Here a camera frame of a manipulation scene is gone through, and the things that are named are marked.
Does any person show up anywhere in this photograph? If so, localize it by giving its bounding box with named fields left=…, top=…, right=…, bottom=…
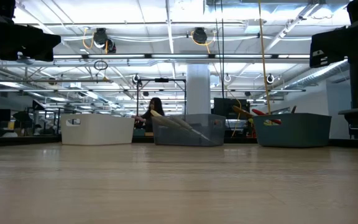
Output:
left=134, top=97, right=165, bottom=133

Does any black monitor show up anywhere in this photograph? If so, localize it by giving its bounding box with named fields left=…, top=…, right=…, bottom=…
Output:
left=213, top=97, right=250, bottom=121

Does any ceiling cable reel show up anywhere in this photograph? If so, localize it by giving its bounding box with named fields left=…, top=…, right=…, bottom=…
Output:
left=192, top=27, right=208, bottom=44
left=93, top=27, right=117, bottom=54

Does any black rig post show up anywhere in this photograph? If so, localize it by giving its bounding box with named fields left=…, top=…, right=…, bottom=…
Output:
left=349, top=63, right=358, bottom=108

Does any black hanging cable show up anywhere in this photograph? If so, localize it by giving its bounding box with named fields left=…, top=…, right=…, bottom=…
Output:
left=214, top=0, right=222, bottom=99
left=221, top=0, right=225, bottom=99

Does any long ceiling light strip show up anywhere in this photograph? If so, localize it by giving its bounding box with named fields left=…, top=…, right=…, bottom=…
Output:
left=53, top=53, right=311, bottom=60

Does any white building column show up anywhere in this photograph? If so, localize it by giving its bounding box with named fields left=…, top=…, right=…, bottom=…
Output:
left=186, top=63, right=211, bottom=114

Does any gold metal spoon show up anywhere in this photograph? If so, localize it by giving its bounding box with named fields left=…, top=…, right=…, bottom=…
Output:
left=231, top=105, right=255, bottom=121

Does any white plastic bin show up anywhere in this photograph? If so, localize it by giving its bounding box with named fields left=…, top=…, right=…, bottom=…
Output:
left=60, top=113, right=135, bottom=146

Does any grey translucent plastic bin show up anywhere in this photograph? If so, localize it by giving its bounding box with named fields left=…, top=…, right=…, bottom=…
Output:
left=151, top=113, right=227, bottom=147

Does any short yellow cable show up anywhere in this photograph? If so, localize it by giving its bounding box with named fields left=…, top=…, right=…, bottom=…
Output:
left=231, top=98, right=243, bottom=138

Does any teal plastic bin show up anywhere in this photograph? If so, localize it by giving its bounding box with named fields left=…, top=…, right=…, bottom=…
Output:
left=252, top=113, right=333, bottom=148

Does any black cable loop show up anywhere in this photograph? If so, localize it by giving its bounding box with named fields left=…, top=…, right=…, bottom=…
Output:
left=93, top=59, right=109, bottom=71

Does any black metal frame stand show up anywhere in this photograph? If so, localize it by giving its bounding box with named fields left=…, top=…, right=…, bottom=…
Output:
left=136, top=78, right=188, bottom=114

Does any long yellow hanging cable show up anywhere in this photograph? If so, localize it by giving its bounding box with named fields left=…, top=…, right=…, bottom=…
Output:
left=257, top=0, right=272, bottom=114

